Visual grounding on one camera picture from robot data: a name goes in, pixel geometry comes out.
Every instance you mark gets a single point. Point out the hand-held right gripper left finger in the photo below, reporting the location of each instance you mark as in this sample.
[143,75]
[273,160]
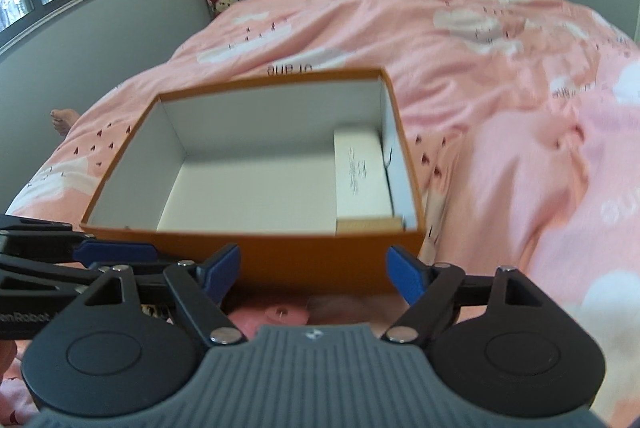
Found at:
[220,273]

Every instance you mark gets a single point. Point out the white flat box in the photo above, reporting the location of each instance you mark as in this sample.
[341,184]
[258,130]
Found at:
[362,173]

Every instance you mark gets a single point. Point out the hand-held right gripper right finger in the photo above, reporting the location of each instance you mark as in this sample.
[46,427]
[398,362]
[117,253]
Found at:
[405,275]

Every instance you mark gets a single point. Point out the pink printed blanket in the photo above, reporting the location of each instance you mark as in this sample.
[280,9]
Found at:
[500,108]

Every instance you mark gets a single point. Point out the orange cardboard box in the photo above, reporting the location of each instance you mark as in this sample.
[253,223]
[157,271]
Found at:
[300,263]

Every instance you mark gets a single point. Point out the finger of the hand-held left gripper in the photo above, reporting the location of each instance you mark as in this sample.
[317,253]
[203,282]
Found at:
[45,278]
[115,252]

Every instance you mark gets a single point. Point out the person's bare foot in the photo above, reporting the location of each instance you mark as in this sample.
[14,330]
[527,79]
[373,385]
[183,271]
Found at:
[64,118]

